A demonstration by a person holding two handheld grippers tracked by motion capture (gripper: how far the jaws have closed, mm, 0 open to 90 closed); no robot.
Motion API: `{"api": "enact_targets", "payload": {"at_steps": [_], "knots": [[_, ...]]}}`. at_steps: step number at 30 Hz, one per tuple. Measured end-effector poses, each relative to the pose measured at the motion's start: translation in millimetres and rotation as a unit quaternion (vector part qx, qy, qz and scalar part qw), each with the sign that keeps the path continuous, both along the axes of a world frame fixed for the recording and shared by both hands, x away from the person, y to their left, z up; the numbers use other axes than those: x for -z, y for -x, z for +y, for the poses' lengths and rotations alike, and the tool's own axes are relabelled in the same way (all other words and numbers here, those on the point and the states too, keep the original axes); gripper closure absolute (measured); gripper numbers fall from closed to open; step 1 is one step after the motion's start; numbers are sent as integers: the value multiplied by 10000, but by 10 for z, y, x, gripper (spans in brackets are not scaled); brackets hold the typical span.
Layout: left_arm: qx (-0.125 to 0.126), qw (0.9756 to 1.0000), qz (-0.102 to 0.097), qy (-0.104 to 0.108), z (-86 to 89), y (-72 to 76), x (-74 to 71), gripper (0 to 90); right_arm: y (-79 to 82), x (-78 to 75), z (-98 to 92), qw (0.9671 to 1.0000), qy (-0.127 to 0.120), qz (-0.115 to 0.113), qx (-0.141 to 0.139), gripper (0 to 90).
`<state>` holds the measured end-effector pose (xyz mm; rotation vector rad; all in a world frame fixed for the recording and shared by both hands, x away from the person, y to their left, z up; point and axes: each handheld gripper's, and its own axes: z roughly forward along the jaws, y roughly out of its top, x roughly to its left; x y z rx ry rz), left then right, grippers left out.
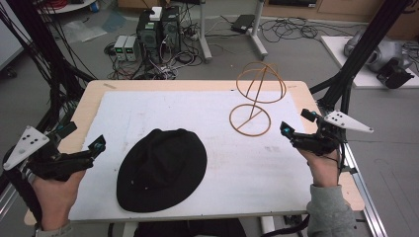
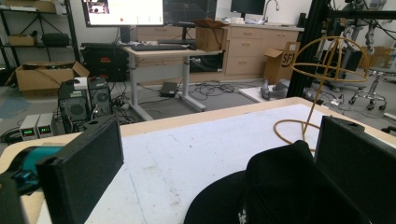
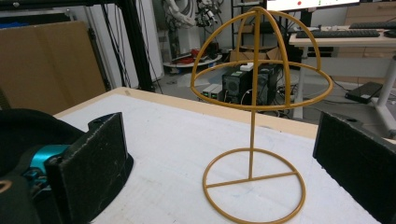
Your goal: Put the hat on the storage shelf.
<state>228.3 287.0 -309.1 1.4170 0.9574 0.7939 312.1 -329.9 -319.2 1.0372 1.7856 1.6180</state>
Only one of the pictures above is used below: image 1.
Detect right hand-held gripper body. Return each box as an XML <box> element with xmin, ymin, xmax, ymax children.
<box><xmin>290</xmin><ymin>110</ymin><xmax>375</xmax><ymax>157</ymax></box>

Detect white table leg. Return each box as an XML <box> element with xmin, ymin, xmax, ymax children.
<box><xmin>121</xmin><ymin>221</ymin><xmax>140</xmax><ymax>237</ymax></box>
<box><xmin>259</xmin><ymin>215</ymin><xmax>277</xmax><ymax>235</ymax></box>

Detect white floor platform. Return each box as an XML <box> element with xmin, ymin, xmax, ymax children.
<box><xmin>320</xmin><ymin>35</ymin><xmax>419</xmax><ymax>90</ymax></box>

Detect grey power supply unit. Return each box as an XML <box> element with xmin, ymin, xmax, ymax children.
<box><xmin>124</xmin><ymin>36</ymin><xmax>141</xmax><ymax>63</ymax></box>
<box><xmin>113</xmin><ymin>35</ymin><xmax>128</xmax><ymax>62</ymax></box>

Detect black computer tower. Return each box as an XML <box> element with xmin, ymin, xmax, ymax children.
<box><xmin>135</xmin><ymin>11</ymin><xmax>163</xmax><ymax>64</ymax></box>
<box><xmin>160</xmin><ymin>5</ymin><xmax>182</xmax><ymax>54</ymax></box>

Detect person's right hand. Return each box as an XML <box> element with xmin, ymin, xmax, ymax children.
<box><xmin>296</xmin><ymin>148</ymin><xmax>341</xmax><ymax>190</ymax></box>

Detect person's dark lap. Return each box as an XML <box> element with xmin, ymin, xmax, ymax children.
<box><xmin>132</xmin><ymin>218</ymin><xmax>248</xmax><ymax>237</ymax></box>

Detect small white box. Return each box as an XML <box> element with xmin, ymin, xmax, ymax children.
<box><xmin>149</xmin><ymin>6</ymin><xmax>163</xmax><ymax>22</ymax></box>

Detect black device on platform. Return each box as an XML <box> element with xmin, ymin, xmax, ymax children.
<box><xmin>376</xmin><ymin>58</ymin><xmax>416</xmax><ymax>90</ymax></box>

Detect clear plastic sheet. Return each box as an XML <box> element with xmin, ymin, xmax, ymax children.
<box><xmin>61</xmin><ymin>19</ymin><xmax>109</xmax><ymax>44</ymax></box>

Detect loose black floor cables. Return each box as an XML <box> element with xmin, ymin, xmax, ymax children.
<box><xmin>258</xmin><ymin>15</ymin><xmax>367</xmax><ymax>44</ymax></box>

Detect white table mat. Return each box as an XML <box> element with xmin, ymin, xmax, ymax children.
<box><xmin>68</xmin><ymin>90</ymin><xmax>314</xmax><ymax>222</ymax></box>

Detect black frame post with cables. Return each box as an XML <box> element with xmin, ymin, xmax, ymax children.
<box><xmin>0</xmin><ymin>0</ymin><xmax>97</xmax><ymax>198</ymax></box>

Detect light wooden table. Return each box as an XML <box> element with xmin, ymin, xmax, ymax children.
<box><xmin>24</xmin><ymin>79</ymin><xmax>367</xmax><ymax>227</ymax></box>

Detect round white table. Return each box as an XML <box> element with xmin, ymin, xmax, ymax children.
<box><xmin>37</xmin><ymin>0</ymin><xmax>97</xmax><ymax>15</ymax></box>

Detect aluminium rail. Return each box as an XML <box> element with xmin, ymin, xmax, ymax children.
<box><xmin>339</xmin><ymin>141</ymin><xmax>389</xmax><ymax>237</ymax></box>

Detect person's left hand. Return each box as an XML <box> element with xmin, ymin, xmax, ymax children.
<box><xmin>31</xmin><ymin>169</ymin><xmax>87</xmax><ymax>232</ymax></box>

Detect flat black box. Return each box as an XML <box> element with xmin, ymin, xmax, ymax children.
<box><xmin>229</xmin><ymin>13</ymin><xmax>257</xmax><ymax>35</ymax></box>

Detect black bucket hat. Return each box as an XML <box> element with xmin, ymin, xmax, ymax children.
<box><xmin>116</xmin><ymin>127</ymin><xmax>209</xmax><ymax>213</ymax></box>

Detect grey metal stand leg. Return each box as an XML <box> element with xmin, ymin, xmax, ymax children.
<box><xmin>197</xmin><ymin>0</ymin><xmax>213</xmax><ymax>64</ymax></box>
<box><xmin>248</xmin><ymin>0</ymin><xmax>269</xmax><ymax>61</ymax></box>

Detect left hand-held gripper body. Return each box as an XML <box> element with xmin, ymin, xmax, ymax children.
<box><xmin>2</xmin><ymin>125</ymin><xmax>97</xmax><ymax>182</ymax></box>

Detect tan wire hat stand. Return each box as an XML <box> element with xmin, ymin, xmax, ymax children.
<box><xmin>228</xmin><ymin>60</ymin><xmax>288</xmax><ymax>138</ymax></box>

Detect grey rounded machine shell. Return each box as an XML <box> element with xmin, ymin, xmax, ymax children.
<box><xmin>343</xmin><ymin>30</ymin><xmax>413</xmax><ymax>74</ymax></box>

